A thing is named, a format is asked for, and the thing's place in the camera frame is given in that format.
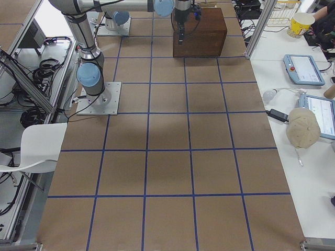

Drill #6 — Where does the dark wooden drawer cabinet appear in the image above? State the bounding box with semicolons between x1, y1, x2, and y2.
172;8;227;58

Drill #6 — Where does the white light bulb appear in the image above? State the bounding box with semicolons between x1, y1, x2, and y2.
262;89;278;103

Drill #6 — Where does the yellow paper cup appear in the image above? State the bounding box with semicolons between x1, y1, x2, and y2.
287;13;315;38

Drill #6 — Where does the upper blue teach pendant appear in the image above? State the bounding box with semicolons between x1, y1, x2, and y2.
283;54;325;86

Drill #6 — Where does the blue teach pendant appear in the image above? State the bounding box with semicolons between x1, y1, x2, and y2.
283;54;325;86
298;94;334;140

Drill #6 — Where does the black power adapter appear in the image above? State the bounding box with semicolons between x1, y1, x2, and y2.
266;109;288;122

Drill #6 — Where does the grey control box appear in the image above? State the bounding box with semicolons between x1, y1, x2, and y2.
18;19;46;55

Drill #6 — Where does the beige baseball cap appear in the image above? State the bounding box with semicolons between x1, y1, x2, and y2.
286;108;321;149

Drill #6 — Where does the cardboard tube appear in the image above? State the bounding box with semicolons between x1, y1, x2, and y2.
323;85;335;99

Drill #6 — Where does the lower blue teach pendant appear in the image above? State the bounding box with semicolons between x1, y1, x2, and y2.
298;94;334;140

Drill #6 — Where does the white plastic chair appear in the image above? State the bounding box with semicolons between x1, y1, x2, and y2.
1;123;68;173

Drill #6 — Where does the aluminium frame post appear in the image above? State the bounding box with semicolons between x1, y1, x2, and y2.
245;0;277;59

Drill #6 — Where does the yellow wire basket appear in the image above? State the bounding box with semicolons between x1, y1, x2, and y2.
267;1;302;27

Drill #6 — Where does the black cable bundle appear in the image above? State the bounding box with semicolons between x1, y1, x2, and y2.
32;59;65;88

